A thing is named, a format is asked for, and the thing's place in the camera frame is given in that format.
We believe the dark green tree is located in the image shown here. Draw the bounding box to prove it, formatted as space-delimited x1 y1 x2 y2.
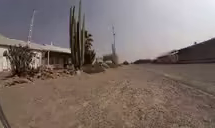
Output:
83 31 97 66

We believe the utility pole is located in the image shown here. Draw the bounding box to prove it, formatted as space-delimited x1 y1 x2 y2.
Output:
110 25 117 64

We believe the brown dirt gravel ground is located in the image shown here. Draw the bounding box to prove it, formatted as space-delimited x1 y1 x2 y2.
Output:
0 63 215 128

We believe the tall green column cactus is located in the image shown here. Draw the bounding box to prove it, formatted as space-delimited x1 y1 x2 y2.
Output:
68 0 87 71

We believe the pile of brown rocks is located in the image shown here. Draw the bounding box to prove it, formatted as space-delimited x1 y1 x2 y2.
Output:
0 65 78 88

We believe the white low house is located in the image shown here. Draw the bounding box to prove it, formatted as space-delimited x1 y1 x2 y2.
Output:
0 32 73 73

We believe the thin metal antenna mast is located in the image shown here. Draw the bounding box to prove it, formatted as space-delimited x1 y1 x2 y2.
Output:
26 9 37 48

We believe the grey asphalt road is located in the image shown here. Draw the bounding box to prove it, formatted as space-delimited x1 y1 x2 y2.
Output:
134 62 215 98

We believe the long dark building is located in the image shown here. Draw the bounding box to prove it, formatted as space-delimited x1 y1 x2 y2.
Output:
133 35 215 65

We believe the dark leafy bush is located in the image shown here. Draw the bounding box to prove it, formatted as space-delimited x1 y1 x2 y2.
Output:
4 44 38 77

